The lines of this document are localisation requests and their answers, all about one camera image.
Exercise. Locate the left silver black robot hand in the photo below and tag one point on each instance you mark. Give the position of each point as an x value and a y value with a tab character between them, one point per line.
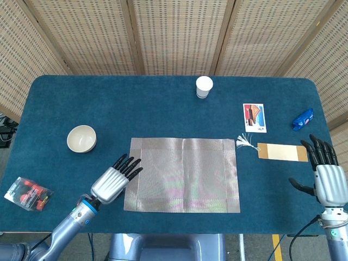
108	186

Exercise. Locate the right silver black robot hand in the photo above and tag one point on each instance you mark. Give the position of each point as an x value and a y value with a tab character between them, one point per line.
330	186

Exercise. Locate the beige bowl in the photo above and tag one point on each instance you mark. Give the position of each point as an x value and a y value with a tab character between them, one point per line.
81	138

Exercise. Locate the brown woven placemat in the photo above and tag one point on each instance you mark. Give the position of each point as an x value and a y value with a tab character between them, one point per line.
185	176

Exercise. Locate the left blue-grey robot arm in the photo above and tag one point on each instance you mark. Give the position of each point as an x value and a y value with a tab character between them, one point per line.
70	225

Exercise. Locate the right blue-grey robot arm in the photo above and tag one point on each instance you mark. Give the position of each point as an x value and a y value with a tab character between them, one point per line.
335	239

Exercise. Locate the brown bookmark with white tassel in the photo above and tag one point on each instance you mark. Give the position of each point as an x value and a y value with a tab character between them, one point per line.
282	152

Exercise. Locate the blue snack packet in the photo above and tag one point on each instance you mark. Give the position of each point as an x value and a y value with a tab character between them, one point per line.
302	119

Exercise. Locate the clear pack of red items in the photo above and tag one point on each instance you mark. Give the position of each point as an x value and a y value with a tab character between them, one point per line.
27	194

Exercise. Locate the blue table cloth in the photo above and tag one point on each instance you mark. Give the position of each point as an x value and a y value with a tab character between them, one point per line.
136	108

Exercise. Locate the blue-grey robot torso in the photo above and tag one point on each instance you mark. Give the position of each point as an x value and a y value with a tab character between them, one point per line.
168	247

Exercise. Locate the white-bordered photo postcard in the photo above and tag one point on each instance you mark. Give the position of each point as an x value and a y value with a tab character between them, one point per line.
254	117

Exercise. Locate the metal table leg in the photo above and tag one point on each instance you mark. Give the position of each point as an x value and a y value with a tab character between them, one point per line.
241	247

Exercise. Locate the black equipment on floor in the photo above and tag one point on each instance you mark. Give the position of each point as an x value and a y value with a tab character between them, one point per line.
5	133

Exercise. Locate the white paper cup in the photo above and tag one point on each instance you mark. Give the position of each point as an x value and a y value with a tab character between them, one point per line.
204	87

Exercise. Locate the woven bamboo folding screen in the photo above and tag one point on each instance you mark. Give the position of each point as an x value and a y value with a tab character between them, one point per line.
176	35

